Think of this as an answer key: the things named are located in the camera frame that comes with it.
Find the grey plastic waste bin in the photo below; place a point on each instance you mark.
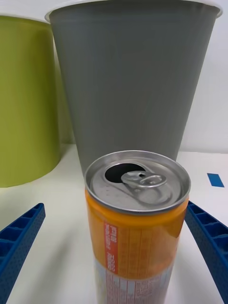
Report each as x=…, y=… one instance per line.
x=133, y=83

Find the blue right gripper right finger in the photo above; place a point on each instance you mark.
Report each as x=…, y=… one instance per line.
x=211, y=235

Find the orange drink can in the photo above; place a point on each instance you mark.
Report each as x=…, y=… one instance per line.
x=137, y=237

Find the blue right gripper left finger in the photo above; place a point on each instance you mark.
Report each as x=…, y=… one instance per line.
x=17, y=242

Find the yellow-green plastic waste bin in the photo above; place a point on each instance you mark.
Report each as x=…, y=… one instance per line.
x=26, y=107

